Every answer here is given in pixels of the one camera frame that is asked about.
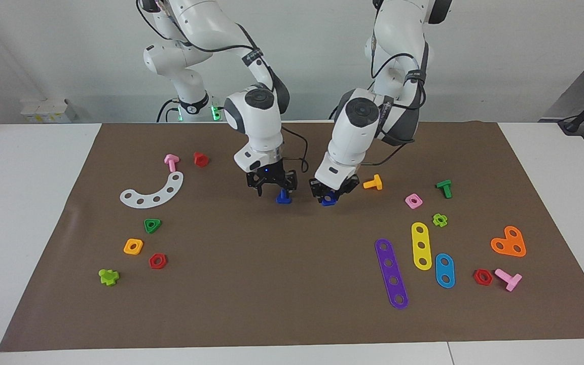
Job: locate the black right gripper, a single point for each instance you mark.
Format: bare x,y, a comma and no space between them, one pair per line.
271,175

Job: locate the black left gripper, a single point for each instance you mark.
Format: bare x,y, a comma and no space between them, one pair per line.
335,188

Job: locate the blue square nut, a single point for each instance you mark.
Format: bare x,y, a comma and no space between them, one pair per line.
328,203

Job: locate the blue plastic screw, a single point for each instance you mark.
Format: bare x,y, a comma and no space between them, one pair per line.
283,198

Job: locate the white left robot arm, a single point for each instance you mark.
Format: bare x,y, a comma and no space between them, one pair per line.
358,121

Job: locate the orange plastic screw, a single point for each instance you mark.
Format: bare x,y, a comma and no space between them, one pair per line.
374,183

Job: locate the red plastic screw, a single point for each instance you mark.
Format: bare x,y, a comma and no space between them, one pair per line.
200,159

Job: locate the pink square nut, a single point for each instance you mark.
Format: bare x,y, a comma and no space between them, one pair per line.
408,203

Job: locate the pink plastic screw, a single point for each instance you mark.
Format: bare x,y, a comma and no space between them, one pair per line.
172,162
506,277

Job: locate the lime green cross nut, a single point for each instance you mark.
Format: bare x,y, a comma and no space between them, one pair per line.
436,219

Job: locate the dark green plastic screw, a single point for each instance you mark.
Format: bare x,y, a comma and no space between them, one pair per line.
445,188

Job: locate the green triangle nut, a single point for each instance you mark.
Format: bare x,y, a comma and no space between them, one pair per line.
157,223

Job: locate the red hexagon nut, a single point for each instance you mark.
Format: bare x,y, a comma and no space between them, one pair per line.
153,263
476,278

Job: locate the orange square nut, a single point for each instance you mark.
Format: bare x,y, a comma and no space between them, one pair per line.
128,248

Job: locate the lime green cross screw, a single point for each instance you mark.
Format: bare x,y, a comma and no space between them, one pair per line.
107,278

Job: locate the brown table mat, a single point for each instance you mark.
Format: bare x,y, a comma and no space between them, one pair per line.
282,263

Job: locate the purple four-hole strip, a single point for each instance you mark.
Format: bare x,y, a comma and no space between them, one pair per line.
387,255

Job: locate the yellow three-hole strip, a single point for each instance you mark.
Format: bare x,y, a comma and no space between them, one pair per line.
421,237

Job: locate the white curved perforated strip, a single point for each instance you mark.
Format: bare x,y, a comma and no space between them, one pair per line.
148,202

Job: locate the blue two-hole strip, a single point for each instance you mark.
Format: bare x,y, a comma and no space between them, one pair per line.
444,270

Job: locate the orange heart-shaped plate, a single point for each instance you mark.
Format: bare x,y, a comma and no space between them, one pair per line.
509,242

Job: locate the white cardboard box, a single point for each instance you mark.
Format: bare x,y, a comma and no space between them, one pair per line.
48,110

